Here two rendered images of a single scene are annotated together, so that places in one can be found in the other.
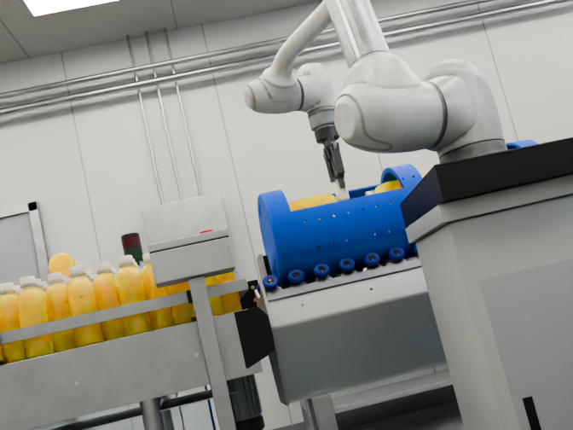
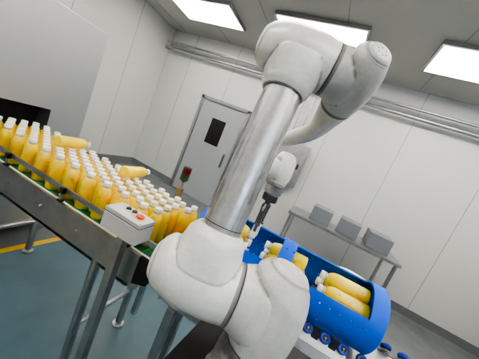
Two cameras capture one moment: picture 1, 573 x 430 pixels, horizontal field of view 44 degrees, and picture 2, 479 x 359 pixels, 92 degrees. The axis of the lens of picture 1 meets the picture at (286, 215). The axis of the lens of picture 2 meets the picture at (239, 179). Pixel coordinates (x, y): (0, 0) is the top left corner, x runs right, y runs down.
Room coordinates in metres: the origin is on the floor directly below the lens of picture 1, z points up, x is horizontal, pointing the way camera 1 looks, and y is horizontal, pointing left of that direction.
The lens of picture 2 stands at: (1.07, -0.50, 1.57)
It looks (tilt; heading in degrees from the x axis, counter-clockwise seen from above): 9 degrees down; 25
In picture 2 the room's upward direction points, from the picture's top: 23 degrees clockwise
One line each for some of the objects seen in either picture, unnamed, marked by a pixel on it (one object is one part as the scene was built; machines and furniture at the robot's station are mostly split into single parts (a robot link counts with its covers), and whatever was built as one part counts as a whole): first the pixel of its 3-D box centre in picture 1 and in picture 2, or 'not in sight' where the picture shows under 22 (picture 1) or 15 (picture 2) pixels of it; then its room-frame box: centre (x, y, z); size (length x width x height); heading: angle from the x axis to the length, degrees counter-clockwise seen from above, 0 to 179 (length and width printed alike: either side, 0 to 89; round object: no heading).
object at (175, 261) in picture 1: (192, 258); (127, 222); (1.77, 0.26, 1.05); 0.20 x 0.10 x 0.10; 99
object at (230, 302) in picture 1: (224, 285); (182, 225); (2.13, 0.23, 1.00); 0.07 x 0.07 x 0.19
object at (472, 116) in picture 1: (455, 107); (269, 303); (1.62, -0.45, 1.23); 0.18 x 0.16 x 0.22; 115
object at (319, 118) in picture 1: (323, 120); (274, 188); (2.15, -0.18, 1.43); 0.09 x 0.09 x 0.06
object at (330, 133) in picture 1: (328, 142); (267, 201); (2.15, -0.18, 1.35); 0.08 x 0.07 x 0.09; 9
